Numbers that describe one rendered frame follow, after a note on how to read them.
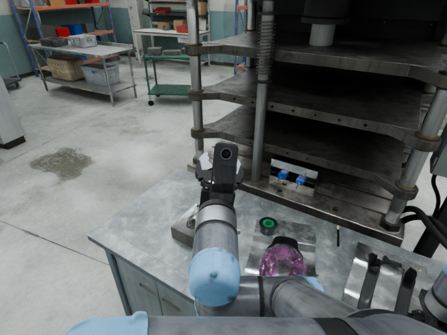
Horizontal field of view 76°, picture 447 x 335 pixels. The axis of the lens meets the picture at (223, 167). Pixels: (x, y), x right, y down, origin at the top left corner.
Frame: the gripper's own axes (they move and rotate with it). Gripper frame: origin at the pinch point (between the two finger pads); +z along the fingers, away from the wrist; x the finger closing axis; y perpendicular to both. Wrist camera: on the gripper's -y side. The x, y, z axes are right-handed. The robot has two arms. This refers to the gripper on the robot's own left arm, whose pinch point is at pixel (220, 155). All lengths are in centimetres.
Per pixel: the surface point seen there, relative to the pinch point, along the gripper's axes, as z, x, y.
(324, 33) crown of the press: 100, 49, -21
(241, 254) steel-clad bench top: 26, 18, 64
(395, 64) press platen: 61, 69, -17
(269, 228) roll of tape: 27, 27, 48
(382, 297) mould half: -1, 63, 48
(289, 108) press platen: 80, 36, 13
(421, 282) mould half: 3, 76, 42
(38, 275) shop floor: 73, -115, 163
